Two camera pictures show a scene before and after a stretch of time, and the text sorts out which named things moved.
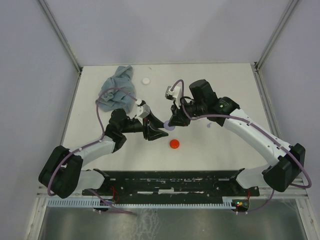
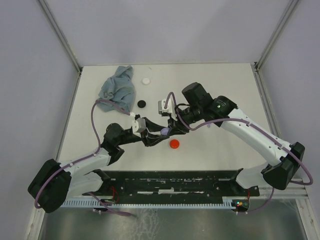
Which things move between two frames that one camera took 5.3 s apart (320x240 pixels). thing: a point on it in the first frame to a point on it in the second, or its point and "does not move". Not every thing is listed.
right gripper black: x=178 y=117 to x=175 y=127
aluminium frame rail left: x=60 y=35 does not move
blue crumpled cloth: x=123 y=79 does not move
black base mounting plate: x=172 y=186 does not move
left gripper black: x=152 y=133 to x=148 y=142
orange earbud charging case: x=174 y=143 does not move
